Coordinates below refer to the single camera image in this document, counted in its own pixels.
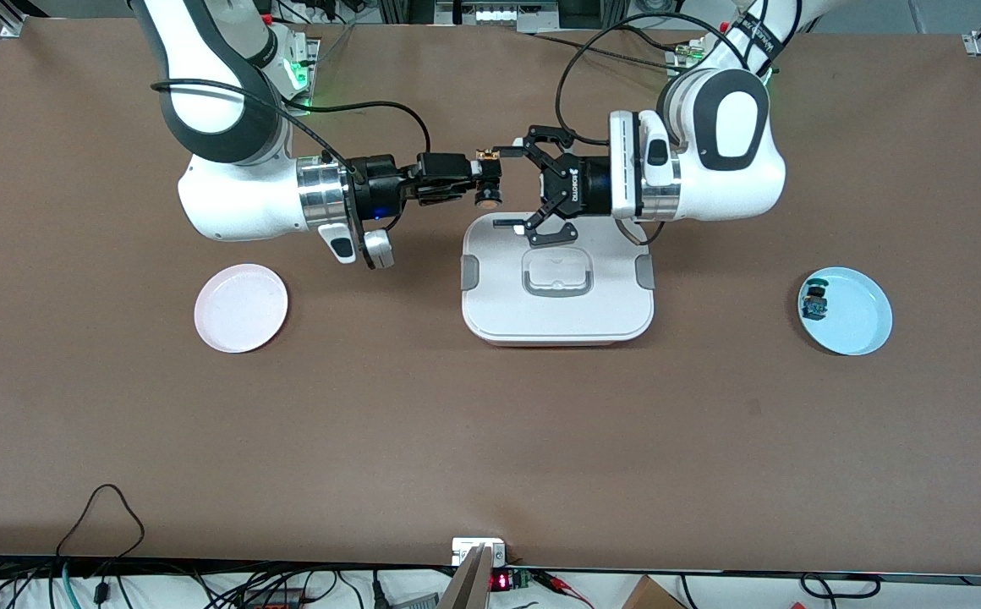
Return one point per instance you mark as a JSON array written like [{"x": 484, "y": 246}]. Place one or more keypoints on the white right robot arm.
[{"x": 220, "y": 199}]

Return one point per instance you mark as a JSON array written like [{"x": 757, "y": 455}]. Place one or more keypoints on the light blue round plate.
[{"x": 858, "y": 317}]

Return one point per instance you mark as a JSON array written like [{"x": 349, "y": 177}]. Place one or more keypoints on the red clip test leads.
[{"x": 562, "y": 584}]

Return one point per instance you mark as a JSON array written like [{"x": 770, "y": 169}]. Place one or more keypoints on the lit white device on frame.
[{"x": 499, "y": 14}]

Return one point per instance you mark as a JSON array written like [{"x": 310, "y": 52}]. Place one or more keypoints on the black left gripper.
[{"x": 577, "y": 188}]

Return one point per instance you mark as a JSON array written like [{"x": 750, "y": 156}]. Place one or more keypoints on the pale pink round plate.
[{"x": 241, "y": 309}]

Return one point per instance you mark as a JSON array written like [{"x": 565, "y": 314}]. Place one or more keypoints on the orange push-button switch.
[{"x": 488, "y": 190}]

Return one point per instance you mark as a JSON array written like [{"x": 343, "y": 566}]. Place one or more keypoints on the small white box device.
[{"x": 461, "y": 548}]

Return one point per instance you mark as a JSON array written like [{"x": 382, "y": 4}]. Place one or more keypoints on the red LED display board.
[{"x": 503, "y": 580}]

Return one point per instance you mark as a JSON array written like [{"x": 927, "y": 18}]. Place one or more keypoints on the white lidded lunch box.
[{"x": 558, "y": 317}]

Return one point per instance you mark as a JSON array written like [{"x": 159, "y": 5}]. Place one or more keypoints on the red-orange connector block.
[{"x": 281, "y": 600}]

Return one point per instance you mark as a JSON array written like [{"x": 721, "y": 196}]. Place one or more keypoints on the aluminium profile bar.
[{"x": 467, "y": 584}]

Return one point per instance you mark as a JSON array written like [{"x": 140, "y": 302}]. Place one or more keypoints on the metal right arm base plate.
[{"x": 311, "y": 59}]

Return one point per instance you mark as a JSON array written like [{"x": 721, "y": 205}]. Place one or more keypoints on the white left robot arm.
[{"x": 727, "y": 144}]

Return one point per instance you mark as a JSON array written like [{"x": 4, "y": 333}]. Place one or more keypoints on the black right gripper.
[{"x": 380, "y": 182}]

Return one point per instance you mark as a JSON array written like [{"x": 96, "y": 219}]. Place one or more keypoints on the brown cardboard box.
[{"x": 651, "y": 595}]

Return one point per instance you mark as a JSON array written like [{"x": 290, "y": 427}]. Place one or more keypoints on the grey power adapter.
[{"x": 416, "y": 601}]

